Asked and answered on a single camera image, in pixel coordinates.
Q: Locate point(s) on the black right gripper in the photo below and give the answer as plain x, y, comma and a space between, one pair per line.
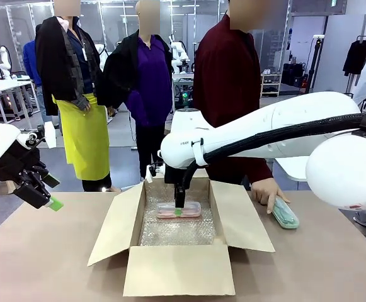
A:
174, 176

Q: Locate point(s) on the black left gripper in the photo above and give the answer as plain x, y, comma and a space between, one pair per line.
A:
22, 170

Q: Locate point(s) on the pink transparent glasses case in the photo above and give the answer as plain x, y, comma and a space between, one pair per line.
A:
192, 211

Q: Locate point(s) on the brown cardboard shipping box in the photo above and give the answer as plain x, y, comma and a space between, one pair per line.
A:
176, 270

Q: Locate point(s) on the green transparent glasses case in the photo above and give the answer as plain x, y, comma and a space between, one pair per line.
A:
288, 218

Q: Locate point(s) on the person's left forearm maroon sleeve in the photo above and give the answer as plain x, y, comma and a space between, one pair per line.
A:
252, 170

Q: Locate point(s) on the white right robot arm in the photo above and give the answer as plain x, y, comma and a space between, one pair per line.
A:
264, 126

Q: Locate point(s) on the person's left hand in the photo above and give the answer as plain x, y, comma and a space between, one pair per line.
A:
266, 192

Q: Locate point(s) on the clear bubble wrap sheet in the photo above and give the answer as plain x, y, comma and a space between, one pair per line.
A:
176, 232

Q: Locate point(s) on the bench with green light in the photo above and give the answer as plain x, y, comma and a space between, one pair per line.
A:
184, 94

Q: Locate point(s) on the white background work table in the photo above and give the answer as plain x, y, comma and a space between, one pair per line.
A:
6, 84

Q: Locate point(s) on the background person blue jacket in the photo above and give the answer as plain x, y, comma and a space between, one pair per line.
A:
31, 63

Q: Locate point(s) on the person's torso maroon shirt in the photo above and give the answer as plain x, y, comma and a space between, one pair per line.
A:
226, 78

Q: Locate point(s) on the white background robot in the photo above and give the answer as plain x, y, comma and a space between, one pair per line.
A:
178, 52
3, 63
102, 53

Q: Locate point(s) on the white shoe shelf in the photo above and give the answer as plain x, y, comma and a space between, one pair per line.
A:
271, 85

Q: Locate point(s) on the black storage cases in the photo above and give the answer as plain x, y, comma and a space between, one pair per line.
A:
293, 74

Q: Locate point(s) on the black and white equipment stand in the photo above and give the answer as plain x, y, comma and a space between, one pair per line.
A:
315, 63

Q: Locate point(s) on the clothes rack with dark garments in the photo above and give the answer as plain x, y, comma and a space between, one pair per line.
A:
356, 56

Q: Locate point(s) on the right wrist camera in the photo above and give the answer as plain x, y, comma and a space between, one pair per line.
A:
157, 170

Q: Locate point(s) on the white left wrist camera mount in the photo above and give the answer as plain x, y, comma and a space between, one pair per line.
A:
50, 135

